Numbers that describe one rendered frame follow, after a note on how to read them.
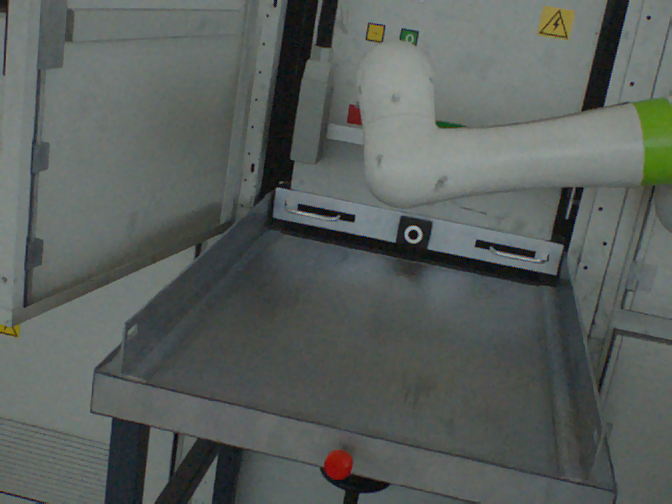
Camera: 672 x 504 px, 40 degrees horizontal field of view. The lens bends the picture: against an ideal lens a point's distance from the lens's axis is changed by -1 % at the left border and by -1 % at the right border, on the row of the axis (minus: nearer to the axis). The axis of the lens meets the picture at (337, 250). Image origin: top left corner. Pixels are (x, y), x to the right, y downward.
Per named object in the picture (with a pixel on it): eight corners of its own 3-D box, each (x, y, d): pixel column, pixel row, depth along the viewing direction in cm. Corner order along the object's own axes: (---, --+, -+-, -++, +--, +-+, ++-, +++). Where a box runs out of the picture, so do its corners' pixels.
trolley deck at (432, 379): (606, 534, 104) (619, 488, 103) (89, 412, 112) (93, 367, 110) (569, 324, 168) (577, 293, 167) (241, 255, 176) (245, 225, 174)
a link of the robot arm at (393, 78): (430, 22, 125) (349, 30, 126) (440, 108, 122) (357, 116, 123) (428, 65, 139) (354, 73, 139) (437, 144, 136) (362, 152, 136)
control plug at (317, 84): (315, 165, 162) (331, 65, 156) (288, 160, 162) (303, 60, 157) (324, 157, 169) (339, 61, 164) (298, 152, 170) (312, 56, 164)
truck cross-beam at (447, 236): (556, 275, 170) (564, 245, 168) (271, 217, 176) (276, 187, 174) (555, 267, 175) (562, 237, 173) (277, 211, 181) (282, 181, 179)
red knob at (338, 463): (348, 486, 103) (352, 461, 102) (320, 479, 104) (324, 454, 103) (354, 466, 107) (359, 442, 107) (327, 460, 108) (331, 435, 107)
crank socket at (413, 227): (427, 250, 170) (432, 224, 168) (394, 244, 171) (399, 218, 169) (428, 246, 172) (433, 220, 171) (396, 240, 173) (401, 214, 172)
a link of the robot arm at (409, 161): (619, 117, 131) (636, 86, 120) (632, 198, 128) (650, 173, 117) (362, 145, 134) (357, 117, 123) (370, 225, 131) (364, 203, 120)
